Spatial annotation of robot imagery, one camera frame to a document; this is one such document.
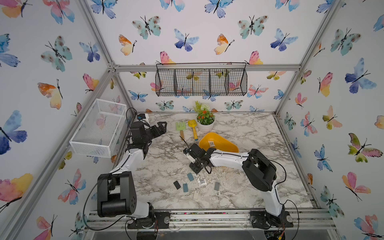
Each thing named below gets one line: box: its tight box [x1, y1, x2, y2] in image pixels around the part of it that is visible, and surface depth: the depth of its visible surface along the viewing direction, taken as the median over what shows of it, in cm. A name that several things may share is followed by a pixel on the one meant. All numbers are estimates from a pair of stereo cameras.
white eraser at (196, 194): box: [193, 190, 199, 200], surface depth 84 cm
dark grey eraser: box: [173, 180, 181, 190], surface depth 87 cm
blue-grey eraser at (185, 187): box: [183, 183, 189, 193], surface depth 86 cm
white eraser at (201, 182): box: [196, 178, 208, 187], surface depth 88 cm
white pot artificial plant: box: [193, 100, 216, 134], surface depth 103 cm
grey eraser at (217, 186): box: [214, 181, 220, 191], surface depth 86 cm
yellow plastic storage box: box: [199, 132, 240, 153], surface depth 102 cm
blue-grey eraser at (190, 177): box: [187, 172, 195, 182], surface depth 90 cm
